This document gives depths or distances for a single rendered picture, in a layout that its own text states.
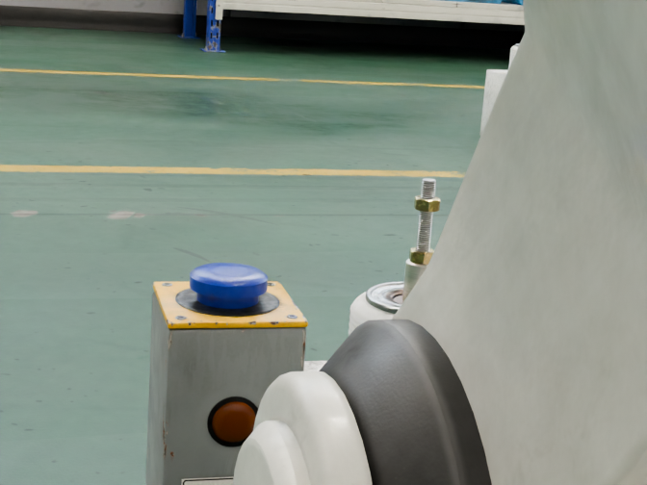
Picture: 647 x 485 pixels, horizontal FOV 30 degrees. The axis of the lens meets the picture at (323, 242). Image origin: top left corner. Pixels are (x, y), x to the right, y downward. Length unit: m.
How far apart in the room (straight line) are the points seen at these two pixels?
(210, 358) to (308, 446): 0.25
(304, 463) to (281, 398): 0.03
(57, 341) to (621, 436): 1.27
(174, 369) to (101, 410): 0.71
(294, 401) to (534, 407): 0.09
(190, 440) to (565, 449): 0.34
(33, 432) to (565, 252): 1.00
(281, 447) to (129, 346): 1.13
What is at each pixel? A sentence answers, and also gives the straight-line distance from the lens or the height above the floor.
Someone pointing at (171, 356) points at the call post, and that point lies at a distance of 0.59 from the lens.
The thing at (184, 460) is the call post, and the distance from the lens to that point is 0.62.
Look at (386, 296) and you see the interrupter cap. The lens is 0.87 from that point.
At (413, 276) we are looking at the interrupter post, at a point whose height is 0.27.
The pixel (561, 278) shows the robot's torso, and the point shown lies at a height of 0.43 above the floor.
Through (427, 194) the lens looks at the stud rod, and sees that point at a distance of 0.85.
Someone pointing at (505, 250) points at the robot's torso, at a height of 0.42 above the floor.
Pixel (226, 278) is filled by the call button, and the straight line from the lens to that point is 0.61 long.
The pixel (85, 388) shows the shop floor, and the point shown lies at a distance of 1.36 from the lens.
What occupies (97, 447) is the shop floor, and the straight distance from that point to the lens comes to 1.22.
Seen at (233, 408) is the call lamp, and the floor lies 0.27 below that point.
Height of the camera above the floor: 0.50
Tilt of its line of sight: 14 degrees down
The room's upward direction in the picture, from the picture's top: 4 degrees clockwise
